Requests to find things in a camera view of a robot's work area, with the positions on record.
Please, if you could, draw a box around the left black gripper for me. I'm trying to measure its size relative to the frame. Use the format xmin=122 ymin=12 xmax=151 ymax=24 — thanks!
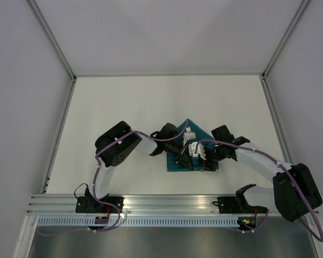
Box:
xmin=164 ymin=140 xmax=193 ymax=171

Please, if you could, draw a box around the teal cloth napkin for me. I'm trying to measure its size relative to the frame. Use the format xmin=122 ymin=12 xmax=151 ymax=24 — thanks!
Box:
xmin=166 ymin=119 xmax=215 ymax=172

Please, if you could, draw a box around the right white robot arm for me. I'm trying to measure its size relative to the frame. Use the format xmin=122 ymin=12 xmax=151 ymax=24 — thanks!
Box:
xmin=193 ymin=125 xmax=322 ymax=222

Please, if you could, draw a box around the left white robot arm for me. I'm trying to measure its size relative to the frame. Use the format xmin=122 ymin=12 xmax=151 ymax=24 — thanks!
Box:
xmin=75 ymin=120 xmax=196 ymax=215

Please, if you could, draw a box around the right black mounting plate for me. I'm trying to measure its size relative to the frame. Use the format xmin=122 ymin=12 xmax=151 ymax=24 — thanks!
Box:
xmin=212 ymin=196 xmax=267 ymax=214

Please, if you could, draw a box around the black mounting plate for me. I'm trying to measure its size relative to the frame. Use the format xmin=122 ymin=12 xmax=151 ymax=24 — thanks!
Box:
xmin=212 ymin=196 xmax=267 ymax=214
xmin=75 ymin=195 xmax=124 ymax=214

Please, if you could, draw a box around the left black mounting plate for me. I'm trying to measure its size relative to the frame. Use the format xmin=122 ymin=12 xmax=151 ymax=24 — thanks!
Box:
xmin=75 ymin=195 xmax=124 ymax=214

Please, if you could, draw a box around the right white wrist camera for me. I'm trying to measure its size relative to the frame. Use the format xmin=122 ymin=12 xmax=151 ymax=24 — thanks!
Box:
xmin=188 ymin=142 xmax=206 ymax=160

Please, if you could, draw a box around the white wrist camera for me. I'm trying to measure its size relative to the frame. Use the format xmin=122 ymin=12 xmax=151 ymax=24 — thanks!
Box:
xmin=182 ymin=127 xmax=196 ymax=146
xmin=188 ymin=142 xmax=206 ymax=160

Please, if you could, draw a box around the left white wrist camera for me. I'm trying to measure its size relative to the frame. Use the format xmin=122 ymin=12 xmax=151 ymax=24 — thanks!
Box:
xmin=182 ymin=127 xmax=196 ymax=146

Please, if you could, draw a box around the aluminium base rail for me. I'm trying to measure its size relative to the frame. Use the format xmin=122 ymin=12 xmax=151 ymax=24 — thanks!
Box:
xmin=26 ymin=193 xmax=320 ymax=216

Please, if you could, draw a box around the white slotted cable duct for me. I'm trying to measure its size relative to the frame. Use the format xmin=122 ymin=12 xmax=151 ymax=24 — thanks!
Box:
xmin=37 ymin=216 xmax=239 ymax=227

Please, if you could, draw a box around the left aluminium frame post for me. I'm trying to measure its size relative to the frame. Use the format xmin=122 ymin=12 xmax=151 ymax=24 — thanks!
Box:
xmin=26 ymin=0 xmax=76 ymax=82

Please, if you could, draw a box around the aluminium frame post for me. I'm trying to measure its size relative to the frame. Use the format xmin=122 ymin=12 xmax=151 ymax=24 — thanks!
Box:
xmin=26 ymin=0 xmax=76 ymax=82
xmin=261 ymin=0 xmax=312 ymax=81

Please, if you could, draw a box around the right aluminium frame post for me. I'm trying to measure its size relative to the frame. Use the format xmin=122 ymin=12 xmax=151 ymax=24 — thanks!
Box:
xmin=261 ymin=0 xmax=312 ymax=81

